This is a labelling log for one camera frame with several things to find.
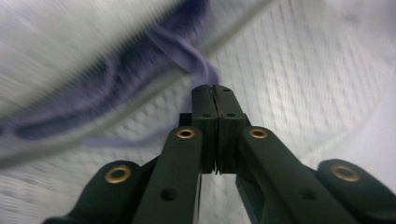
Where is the purple garment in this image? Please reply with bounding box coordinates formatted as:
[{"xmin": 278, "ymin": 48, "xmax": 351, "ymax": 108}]
[{"xmin": 0, "ymin": 0, "xmax": 222, "ymax": 149}]

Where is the white mesh laundry bag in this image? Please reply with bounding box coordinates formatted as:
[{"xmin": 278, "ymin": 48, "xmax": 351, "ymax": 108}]
[{"xmin": 0, "ymin": 0, "xmax": 396, "ymax": 224}]

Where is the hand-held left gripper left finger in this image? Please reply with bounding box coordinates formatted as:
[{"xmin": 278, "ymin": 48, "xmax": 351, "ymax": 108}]
[{"xmin": 178, "ymin": 84, "xmax": 219, "ymax": 175}]

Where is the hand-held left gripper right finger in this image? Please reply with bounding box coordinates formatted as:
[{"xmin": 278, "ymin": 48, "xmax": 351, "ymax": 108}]
[{"xmin": 212, "ymin": 84, "xmax": 252, "ymax": 175}]

